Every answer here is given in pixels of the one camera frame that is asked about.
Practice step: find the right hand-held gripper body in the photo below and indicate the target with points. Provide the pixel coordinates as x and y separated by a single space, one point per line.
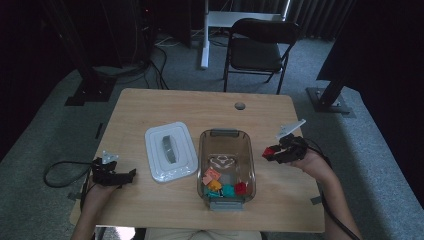
295 148

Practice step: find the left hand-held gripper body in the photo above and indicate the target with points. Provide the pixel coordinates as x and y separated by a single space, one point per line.
105 175

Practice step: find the red toy block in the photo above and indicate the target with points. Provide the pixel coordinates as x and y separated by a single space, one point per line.
267 152
240 188

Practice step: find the white container lid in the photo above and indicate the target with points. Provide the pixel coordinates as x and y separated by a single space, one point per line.
155 156

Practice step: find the clear storage container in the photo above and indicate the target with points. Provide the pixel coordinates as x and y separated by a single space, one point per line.
226 146

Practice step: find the long teal toy block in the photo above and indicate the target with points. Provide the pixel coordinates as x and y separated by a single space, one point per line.
228 190

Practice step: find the pink toy block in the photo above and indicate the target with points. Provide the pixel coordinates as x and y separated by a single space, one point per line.
206 180
212 173

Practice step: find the orange toy block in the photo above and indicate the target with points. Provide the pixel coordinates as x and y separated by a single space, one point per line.
215 184

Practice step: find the person's left hand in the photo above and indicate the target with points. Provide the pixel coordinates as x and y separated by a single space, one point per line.
96 196

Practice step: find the person's right hand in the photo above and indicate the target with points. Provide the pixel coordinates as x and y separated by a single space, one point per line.
315 165

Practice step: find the grey tape piece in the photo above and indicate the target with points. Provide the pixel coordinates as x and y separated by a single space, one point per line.
316 200
73 196

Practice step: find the black marker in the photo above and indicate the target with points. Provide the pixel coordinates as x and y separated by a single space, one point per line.
99 130

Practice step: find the round table grommet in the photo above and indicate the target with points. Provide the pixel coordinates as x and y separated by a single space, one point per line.
240 106

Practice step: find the black metal stand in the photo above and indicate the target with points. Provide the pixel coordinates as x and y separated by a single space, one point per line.
328 96
90 76

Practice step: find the black folding chair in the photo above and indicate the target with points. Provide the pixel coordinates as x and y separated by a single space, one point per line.
256 55

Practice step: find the dark curtain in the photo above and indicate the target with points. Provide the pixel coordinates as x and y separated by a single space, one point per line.
316 16

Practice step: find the dark equipment rack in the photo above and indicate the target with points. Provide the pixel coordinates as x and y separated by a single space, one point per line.
143 20

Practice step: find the white desk frame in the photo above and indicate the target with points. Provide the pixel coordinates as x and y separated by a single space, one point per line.
205 50

